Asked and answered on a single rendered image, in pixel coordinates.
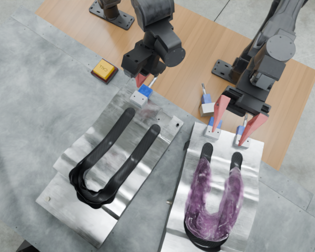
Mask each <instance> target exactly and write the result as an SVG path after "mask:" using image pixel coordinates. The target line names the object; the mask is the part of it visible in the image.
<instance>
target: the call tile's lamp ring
mask: <svg viewBox="0 0 315 252"><path fill-rule="evenodd" d="M102 59H103V58H102ZM102 59H101V60H102ZM103 60H104V61H106V60H105V59H103ZM106 62H107V63H109V62H108V61H106ZM109 64H110V65H112V64H111V63H109ZM112 66H114V65H112ZM114 68H115V70H114V71H113V72H112V73H111V75H110V76H109V77H108V78H107V79H106V80H104V79H103V78H101V77H100V76H98V75H97V74H95V73H94V72H93V70H92V71H91V73H92V74H93V75H95V76H96V77H98V78H99V79H101V80H102V81H104V82H107V81H108V80H109V79H110V77H111V76H112V75H113V74H114V72H115V71H116V70H117V69H118V68H117V67H116V66H114Z"/></svg>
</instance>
